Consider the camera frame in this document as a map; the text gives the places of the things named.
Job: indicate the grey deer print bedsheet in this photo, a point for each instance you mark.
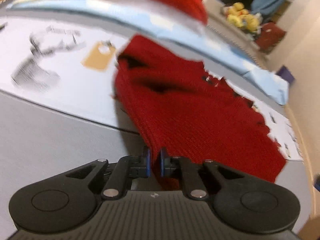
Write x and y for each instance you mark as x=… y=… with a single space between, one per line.
x=59 y=112

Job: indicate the purple paper bag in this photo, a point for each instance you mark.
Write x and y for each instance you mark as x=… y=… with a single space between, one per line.
x=285 y=74

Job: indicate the light blue folded duvet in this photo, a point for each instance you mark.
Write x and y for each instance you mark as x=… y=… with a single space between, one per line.
x=165 y=23

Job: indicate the small red knit sweater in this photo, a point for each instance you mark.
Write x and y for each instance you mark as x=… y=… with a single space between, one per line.
x=176 y=104

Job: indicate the wooden bed frame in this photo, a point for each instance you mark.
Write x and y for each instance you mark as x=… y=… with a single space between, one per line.
x=310 y=153

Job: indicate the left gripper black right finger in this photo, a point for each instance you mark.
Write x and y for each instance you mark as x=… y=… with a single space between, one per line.
x=197 y=181

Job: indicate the dark red plush toy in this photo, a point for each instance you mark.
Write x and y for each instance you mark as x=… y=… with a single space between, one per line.
x=271 y=35

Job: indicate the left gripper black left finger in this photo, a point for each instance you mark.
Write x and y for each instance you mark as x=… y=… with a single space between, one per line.
x=112 y=181

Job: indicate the yellow plush toy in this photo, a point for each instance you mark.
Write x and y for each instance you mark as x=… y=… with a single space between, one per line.
x=238 y=16

